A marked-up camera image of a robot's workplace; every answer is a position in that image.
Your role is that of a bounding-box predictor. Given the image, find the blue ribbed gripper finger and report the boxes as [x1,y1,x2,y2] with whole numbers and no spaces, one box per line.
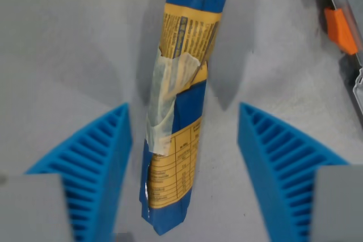
[0,102,133,242]
[237,102,363,242]

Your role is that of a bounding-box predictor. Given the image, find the blue and yellow bag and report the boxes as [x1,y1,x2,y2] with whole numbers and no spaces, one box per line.
[138,0,227,236]

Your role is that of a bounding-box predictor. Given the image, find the grey case with orange clip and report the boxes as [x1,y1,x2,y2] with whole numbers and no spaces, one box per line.
[299,0,363,130]

